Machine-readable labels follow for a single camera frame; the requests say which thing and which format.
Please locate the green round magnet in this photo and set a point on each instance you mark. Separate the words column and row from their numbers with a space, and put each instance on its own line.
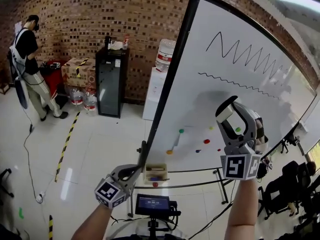
column 238, row 129
column 181, row 131

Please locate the black bag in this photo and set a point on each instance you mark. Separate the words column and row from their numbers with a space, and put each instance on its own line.
column 261, row 170

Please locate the white paper sheet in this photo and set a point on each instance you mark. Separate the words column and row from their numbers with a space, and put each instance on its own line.
column 18, row 30

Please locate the red cloth covered table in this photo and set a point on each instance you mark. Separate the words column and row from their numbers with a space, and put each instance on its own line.
column 51, row 80

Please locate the orange round magnet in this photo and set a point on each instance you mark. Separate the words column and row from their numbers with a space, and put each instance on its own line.
column 169, row 152

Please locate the small device with white face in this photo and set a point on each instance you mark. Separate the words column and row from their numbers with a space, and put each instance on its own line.
column 55, row 64

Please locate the large red round magnet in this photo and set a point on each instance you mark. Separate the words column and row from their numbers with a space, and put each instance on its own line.
column 206, row 141

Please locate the person's right hand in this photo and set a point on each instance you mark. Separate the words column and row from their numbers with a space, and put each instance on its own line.
column 262, row 143

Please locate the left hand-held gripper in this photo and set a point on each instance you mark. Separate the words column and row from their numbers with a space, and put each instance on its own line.
column 107, row 190

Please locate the black glass door cabinet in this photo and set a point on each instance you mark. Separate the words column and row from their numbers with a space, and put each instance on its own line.
column 111, row 84

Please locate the white crumpled bag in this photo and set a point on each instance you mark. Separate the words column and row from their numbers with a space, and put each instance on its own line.
column 116, row 46

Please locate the black tripod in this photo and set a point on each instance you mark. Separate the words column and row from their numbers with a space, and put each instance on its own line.
column 153, row 227

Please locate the white power strip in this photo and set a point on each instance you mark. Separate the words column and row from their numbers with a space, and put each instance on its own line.
column 40, row 197

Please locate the person's left forearm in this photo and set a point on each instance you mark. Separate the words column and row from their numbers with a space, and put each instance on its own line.
column 92, row 224

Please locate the clear water jug red label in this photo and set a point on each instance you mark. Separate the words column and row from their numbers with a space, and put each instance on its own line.
column 90, row 102
column 77, row 97

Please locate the wooden stool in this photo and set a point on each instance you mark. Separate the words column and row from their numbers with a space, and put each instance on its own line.
column 4, row 88

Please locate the red and white bottle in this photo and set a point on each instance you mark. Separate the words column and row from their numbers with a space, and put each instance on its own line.
column 126, row 42

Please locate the white water dispenser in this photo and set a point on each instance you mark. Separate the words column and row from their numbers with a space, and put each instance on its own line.
column 152, row 96

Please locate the brown cardboard box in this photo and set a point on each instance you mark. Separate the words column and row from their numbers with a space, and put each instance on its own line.
column 77, row 71

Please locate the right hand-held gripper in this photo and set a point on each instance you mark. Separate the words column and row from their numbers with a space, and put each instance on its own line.
column 236, row 167

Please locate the white block eraser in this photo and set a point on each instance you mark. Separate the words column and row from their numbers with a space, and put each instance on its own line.
column 223, row 114

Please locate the black office chair base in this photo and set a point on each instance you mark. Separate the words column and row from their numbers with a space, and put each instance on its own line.
column 6, row 181

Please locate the black rolling chair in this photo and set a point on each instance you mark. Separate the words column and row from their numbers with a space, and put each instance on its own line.
column 290, row 141

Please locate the yellow black floor tape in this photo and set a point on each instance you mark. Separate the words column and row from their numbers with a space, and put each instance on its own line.
column 50, row 227
column 66, row 146

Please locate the green floor sticker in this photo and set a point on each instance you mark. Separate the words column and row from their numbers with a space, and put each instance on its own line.
column 21, row 213

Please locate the wooden accessory box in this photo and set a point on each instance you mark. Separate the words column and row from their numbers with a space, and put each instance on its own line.
column 155, row 172

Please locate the white whiteboard with black frame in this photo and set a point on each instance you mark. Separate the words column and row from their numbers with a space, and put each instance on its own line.
column 225, row 66

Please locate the black office chair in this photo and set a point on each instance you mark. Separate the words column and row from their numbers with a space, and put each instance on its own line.
column 277, row 196

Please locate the person's right forearm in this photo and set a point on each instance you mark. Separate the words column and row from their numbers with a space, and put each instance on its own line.
column 241, row 209

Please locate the black small monitor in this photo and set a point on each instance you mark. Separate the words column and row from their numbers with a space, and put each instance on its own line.
column 152, row 204

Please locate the black bottle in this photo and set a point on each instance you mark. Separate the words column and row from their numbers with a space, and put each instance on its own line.
column 108, row 42

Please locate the large dispenser water jug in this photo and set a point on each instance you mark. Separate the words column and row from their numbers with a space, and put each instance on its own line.
column 165, row 56

